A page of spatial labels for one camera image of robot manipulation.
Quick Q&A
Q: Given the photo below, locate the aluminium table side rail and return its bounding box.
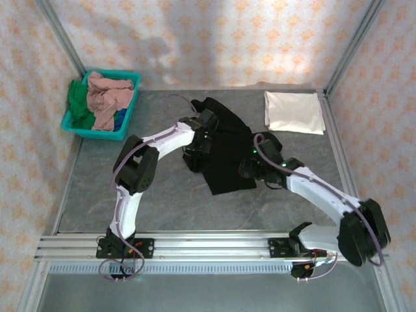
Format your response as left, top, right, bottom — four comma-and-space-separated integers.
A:
320, 89, 362, 201
50, 135, 84, 235

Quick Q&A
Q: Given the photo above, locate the aluminium frame leg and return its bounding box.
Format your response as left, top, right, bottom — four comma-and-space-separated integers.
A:
16, 259, 48, 312
372, 259, 404, 312

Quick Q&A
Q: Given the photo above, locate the blue t-shirt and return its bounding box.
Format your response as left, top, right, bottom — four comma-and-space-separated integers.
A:
112, 109, 129, 131

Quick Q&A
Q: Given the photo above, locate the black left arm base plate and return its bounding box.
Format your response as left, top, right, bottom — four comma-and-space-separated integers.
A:
96, 237, 155, 259

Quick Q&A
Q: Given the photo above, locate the green t-shirt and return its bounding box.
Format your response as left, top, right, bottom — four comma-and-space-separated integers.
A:
67, 79, 97, 129

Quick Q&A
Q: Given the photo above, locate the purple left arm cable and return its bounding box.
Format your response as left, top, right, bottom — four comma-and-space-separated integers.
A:
98, 94, 202, 283

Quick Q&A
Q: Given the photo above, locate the pink t-shirt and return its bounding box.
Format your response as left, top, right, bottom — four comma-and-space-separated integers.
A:
86, 71, 137, 133

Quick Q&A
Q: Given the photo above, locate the grey metal sheet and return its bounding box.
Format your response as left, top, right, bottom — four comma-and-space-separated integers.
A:
35, 272, 387, 312

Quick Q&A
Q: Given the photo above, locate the black base connector box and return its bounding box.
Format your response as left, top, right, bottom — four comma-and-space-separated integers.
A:
290, 261, 316, 283

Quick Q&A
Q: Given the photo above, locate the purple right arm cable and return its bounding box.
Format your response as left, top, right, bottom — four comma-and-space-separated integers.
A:
253, 132, 384, 283

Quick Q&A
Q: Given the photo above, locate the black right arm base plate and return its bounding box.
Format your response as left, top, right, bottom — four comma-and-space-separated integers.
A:
266, 236, 313, 259

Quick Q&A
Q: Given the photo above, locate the black t-shirt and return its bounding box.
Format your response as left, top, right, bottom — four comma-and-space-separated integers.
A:
182, 96, 284, 196

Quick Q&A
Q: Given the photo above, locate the slotted grey cable duct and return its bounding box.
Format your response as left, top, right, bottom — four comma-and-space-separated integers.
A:
47, 261, 295, 276

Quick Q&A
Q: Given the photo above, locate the teal plastic basket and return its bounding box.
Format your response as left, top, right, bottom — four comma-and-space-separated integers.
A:
60, 70, 142, 142

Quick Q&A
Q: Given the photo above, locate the aluminium frame post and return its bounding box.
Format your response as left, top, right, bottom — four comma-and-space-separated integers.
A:
34, 0, 88, 79
323, 0, 389, 97

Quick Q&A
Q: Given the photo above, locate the white folded t-shirt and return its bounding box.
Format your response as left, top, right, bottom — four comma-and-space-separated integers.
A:
263, 90, 326, 136

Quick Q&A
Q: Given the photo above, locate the long aluminium mounting rail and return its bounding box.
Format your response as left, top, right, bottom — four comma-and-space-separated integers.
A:
34, 230, 389, 261

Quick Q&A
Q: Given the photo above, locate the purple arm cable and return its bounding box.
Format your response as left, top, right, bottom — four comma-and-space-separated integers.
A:
98, 94, 202, 283
253, 132, 384, 283

